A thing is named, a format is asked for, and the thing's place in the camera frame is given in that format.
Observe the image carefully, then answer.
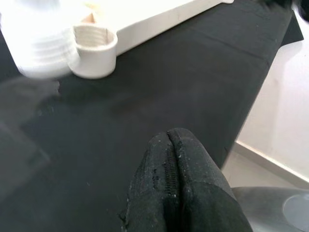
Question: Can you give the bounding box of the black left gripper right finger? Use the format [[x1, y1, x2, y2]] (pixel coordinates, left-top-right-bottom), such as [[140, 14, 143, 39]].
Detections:
[[168, 127, 254, 232]]

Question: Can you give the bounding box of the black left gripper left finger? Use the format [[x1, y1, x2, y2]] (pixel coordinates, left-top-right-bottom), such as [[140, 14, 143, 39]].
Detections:
[[118, 131, 174, 232]]

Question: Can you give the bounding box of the white plastic table leg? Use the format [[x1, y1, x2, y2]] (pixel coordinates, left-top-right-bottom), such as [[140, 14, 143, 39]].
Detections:
[[0, 0, 82, 79]]

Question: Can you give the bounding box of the white plastic children table top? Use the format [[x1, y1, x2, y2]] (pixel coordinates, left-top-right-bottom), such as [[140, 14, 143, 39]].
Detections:
[[65, 0, 235, 80]]

